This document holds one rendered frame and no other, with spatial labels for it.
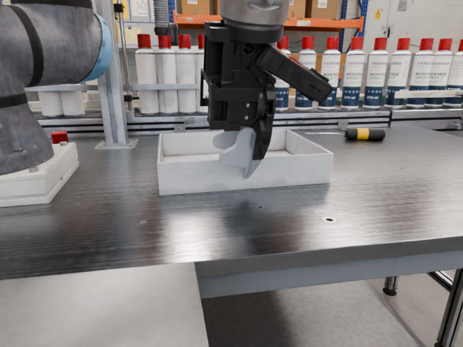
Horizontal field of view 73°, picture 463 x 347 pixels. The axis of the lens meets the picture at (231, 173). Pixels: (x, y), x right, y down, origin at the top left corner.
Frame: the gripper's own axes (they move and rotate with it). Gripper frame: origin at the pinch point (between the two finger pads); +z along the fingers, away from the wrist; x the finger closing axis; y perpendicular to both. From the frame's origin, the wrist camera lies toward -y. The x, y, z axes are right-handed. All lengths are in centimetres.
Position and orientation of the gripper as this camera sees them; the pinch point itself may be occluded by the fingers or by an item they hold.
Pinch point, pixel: (249, 166)
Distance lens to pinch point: 47.5
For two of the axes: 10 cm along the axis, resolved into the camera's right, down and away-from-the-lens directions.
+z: -0.8, 8.0, 5.9
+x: 2.5, 5.9, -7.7
